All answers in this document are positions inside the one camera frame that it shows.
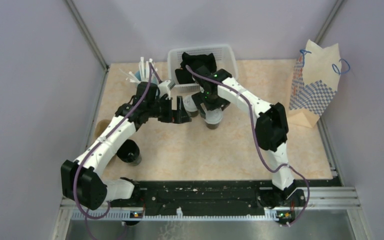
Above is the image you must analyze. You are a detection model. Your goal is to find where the blue straw holder cup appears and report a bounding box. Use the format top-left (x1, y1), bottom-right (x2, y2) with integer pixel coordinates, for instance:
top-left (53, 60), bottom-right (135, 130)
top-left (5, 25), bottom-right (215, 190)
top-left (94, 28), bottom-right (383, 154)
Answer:
top-left (134, 70), bottom-right (144, 82)

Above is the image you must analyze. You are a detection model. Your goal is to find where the white plastic basket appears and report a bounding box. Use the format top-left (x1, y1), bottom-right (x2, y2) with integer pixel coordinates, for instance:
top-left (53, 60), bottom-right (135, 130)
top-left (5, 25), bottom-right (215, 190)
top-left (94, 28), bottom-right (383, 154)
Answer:
top-left (167, 44), bottom-right (239, 93)

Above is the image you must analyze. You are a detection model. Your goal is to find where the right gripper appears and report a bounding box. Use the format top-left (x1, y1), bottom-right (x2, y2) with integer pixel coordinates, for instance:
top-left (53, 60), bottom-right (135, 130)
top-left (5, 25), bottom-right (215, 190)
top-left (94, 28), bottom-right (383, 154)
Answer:
top-left (191, 89), bottom-right (230, 119)

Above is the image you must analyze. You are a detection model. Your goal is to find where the purple cable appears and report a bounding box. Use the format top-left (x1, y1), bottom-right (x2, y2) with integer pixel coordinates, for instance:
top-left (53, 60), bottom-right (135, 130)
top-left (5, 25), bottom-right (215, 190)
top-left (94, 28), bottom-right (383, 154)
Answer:
top-left (185, 64), bottom-right (310, 228)
top-left (72, 62), bottom-right (163, 240)

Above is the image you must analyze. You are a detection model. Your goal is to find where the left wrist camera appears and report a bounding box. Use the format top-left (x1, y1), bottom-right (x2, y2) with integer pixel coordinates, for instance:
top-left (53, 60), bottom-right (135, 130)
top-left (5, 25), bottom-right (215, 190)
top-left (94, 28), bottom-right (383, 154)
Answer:
top-left (157, 79), bottom-right (176, 100)

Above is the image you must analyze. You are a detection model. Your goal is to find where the black paper cup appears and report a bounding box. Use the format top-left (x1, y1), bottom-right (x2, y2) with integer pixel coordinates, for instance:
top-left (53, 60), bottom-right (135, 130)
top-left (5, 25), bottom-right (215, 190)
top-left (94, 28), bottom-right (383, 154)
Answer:
top-left (116, 139), bottom-right (142, 166)

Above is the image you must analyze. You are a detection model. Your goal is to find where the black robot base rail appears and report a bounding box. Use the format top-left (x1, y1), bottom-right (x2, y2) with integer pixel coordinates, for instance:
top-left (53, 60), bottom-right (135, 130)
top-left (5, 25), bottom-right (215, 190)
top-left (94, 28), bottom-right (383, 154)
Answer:
top-left (61, 178), bottom-right (360, 226)

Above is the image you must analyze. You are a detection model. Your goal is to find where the brown cardboard cup carrier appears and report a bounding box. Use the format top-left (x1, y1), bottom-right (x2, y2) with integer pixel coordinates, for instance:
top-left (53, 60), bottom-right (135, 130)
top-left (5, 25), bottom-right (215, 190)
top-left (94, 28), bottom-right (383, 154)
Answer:
top-left (92, 119), bottom-right (117, 167)

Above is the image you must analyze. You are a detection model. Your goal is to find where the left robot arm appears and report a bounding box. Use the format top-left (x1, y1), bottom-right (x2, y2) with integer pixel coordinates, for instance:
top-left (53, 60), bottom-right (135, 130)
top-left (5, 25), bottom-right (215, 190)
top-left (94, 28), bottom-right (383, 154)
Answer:
top-left (60, 80), bottom-right (192, 210)

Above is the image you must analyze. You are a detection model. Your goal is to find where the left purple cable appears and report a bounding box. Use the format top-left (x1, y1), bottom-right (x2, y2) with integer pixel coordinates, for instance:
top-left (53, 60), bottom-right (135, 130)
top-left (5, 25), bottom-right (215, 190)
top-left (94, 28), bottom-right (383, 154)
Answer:
top-left (72, 62), bottom-right (163, 240)

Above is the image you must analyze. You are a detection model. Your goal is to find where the dark printed coffee cup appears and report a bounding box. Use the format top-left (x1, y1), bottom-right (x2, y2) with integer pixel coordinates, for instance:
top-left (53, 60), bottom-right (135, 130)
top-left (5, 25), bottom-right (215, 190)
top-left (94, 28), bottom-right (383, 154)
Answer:
top-left (187, 110), bottom-right (200, 118)
top-left (205, 122), bottom-right (220, 130)

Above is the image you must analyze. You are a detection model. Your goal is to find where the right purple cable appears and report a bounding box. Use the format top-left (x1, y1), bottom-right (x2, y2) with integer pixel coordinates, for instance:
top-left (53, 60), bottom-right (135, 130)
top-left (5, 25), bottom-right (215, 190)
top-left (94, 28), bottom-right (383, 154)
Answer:
top-left (185, 64), bottom-right (310, 228)

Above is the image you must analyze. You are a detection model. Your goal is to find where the black cloth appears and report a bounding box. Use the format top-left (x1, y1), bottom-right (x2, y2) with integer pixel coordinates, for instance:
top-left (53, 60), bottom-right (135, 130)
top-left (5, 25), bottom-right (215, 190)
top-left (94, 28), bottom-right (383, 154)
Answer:
top-left (175, 52), bottom-right (217, 85)

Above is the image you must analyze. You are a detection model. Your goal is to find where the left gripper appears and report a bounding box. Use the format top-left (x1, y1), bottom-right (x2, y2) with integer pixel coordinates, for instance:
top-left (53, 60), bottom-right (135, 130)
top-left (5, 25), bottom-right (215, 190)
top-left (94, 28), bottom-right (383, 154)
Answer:
top-left (147, 95), bottom-right (191, 124)

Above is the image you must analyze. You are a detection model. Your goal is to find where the checkered paper takeout bag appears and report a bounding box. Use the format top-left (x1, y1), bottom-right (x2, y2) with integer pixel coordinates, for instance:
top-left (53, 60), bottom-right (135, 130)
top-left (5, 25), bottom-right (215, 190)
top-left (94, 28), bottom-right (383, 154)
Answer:
top-left (285, 40), bottom-right (351, 128)

